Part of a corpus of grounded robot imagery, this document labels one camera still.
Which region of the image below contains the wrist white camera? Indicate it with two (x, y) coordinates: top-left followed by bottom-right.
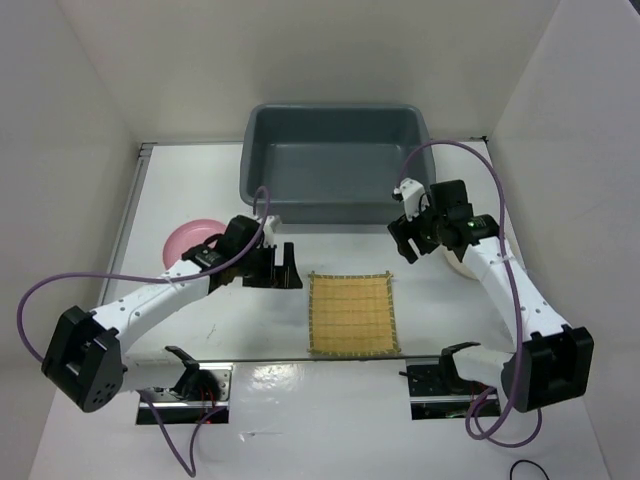
(392, 178), (426, 221)
(258, 215), (282, 248)

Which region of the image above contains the black cable loop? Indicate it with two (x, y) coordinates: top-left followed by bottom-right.
(510, 459), (550, 480)

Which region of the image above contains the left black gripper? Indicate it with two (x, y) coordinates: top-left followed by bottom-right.
(236, 241), (302, 289)

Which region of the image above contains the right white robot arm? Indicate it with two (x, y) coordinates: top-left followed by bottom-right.
(388, 178), (594, 413)

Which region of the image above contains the pink plastic plate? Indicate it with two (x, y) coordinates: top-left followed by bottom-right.
(162, 219), (226, 268)

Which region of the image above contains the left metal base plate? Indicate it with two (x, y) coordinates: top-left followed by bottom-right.
(145, 363), (234, 425)

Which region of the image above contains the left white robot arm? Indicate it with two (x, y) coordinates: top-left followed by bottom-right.
(41, 215), (302, 413)

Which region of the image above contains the grey plastic bin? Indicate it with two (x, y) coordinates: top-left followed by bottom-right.
(239, 103), (436, 225)

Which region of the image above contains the yellow bamboo mat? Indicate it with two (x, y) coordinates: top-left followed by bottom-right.
(308, 271), (401, 358)

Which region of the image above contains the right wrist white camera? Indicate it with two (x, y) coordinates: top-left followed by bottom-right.
(392, 178), (426, 221)

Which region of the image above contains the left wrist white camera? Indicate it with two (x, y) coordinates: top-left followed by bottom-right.
(258, 215), (282, 248)

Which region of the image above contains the aluminium table edge rail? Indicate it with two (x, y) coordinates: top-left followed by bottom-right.
(99, 142), (154, 306)

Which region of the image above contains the purple cable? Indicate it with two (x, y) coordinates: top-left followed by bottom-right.
(397, 139), (544, 446)
(17, 186), (272, 478)

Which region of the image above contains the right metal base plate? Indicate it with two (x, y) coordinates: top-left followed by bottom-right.
(398, 357), (487, 421)

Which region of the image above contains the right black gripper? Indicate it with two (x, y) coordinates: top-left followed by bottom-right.
(388, 194), (447, 264)

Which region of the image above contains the metal base plate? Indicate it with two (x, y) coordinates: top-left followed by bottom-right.
(398, 357), (487, 421)
(145, 363), (234, 425)

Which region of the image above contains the white bowl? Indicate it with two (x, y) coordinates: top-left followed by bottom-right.
(443, 246), (484, 282)

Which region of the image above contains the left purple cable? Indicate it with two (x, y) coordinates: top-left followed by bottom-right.
(17, 186), (272, 478)

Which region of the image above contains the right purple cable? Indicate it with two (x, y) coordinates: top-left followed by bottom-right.
(397, 139), (544, 446)

